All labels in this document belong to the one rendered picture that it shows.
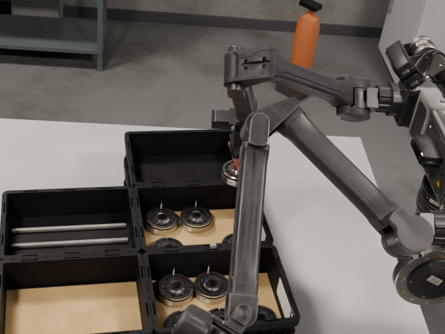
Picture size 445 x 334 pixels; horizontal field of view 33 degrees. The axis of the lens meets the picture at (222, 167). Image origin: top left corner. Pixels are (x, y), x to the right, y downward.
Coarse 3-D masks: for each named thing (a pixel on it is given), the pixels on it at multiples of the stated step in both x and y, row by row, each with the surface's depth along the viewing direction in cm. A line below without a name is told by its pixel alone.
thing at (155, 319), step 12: (144, 252) 213; (156, 252) 214; (168, 252) 214; (180, 252) 215; (192, 252) 216; (276, 252) 219; (144, 264) 210; (288, 288) 208; (156, 312) 196; (156, 324) 193; (264, 324) 197; (276, 324) 198; (288, 324) 199
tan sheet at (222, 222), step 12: (144, 216) 241; (216, 216) 244; (228, 216) 245; (144, 228) 236; (180, 228) 238; (216, 228) 240; (228, 228) 240; (180, 240) 234; (192, 240) 234; (204, 240) 235; (216, 240) 235
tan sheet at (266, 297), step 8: (152, 280) 219; (192, 280) 220; (264, 280) 224; (264, 288) 221; (264, 296) 218; (272, 296) 219; (160, 304) 212; (200, 304) 213; (208, 304) 214; (216, 304) 214; (224, 304) 214; (264, 304) 216; (272, 304) 216; (160, 312) 209; (168, 312) 210; (160, 320) 207
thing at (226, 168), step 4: (232, 160) 233; (224, 164) 231; (228, 164) 232; (232, 164) 232; (224, 168) 230; (228, 168) 230; (224, 172) 228; (228, 172) 229; (232, 172) 228; (228, 176) 227; (232, 176) 227; (236, 176) 228
